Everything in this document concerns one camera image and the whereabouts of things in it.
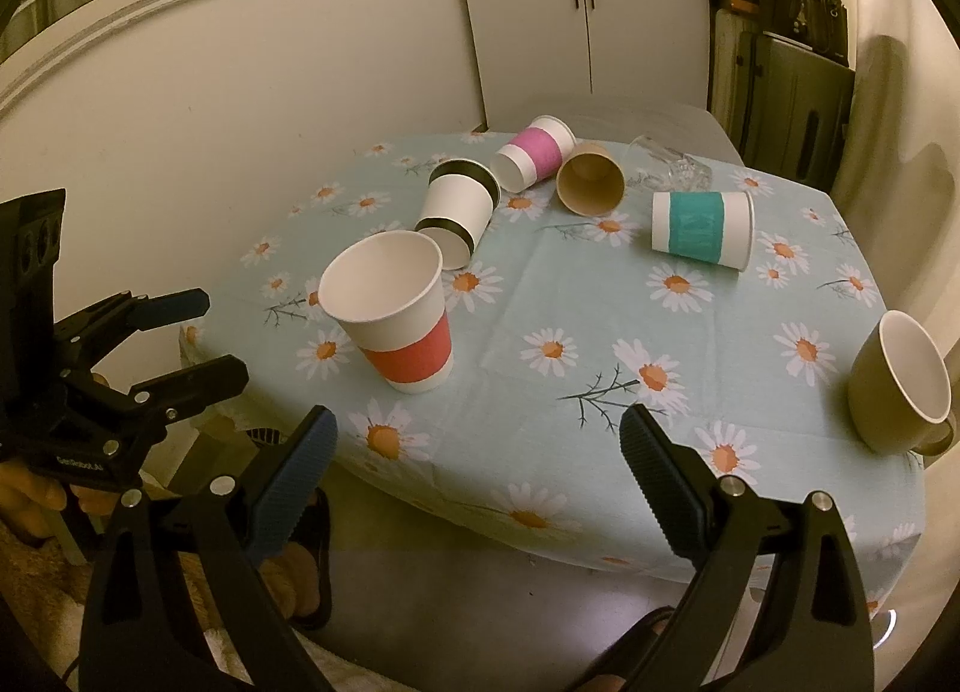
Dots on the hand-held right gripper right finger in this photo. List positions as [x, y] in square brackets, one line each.
[660, 482]

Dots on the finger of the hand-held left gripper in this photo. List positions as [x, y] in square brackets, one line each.
[172, 304]
[202, 379]

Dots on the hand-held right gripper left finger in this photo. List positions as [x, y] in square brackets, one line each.
[296, 482]

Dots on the red band paper cup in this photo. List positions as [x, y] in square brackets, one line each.
[390, 332]

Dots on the teal band paper cup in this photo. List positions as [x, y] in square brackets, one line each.
[697, 227]

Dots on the black band paper cup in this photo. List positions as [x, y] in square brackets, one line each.
[457, 201]

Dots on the brown paper cup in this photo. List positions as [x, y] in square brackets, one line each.
[592, 182]

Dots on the clear glass cup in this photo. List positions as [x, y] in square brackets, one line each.
[675, 167]

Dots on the pink band paper cup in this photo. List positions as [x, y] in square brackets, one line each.
[540, 148]

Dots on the person's left hand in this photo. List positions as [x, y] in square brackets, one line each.
[30, 501]

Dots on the person's left foot in sandal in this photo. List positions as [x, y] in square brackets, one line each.
[300, 572]

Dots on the person's foot in sandal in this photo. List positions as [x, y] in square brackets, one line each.
[637, 651]
[300, 572]

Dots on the person's right foot in sandal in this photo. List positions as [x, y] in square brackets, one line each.
[637, 651]

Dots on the beige fuzzy clothing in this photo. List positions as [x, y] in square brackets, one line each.
[37, 602]

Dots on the olive green mug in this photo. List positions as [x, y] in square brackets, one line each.
[870, 392]

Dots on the daisy print tablecloth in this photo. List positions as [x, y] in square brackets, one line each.
[525, 287]

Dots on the dark grey suitcase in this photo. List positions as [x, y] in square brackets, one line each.
[795, 115]

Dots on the white wardrobe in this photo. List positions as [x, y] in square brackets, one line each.
[525, 25]

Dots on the black bag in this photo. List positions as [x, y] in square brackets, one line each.
[817, 25]

